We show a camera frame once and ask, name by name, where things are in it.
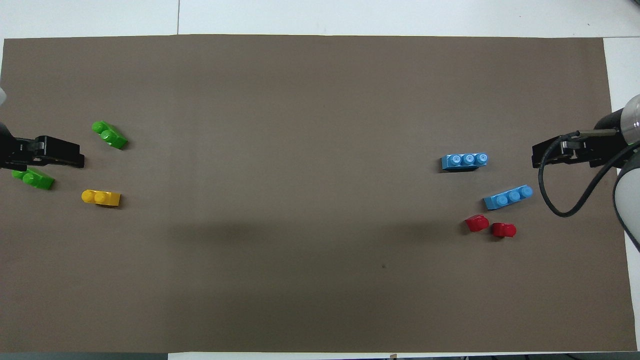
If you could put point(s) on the blue three-stud toy brick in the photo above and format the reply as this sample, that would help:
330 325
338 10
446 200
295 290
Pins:
507 198
465 162

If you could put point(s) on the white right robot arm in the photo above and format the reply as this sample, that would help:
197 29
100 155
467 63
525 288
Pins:
631 200

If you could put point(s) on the green two-stud toy brick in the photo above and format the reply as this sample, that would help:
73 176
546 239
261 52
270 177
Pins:
35 180
111 136

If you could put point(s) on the yellow two-stud toy brick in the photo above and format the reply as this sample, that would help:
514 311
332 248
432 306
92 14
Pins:
102 198

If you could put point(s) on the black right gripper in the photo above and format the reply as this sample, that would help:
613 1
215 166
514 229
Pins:
605 145

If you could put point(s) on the red single-stud toy brick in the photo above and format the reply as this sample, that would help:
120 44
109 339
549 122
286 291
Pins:
477 223
504 230

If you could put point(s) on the brown table mat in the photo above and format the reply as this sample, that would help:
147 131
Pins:
300 125

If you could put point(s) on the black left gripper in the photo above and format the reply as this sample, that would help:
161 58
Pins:
20 150

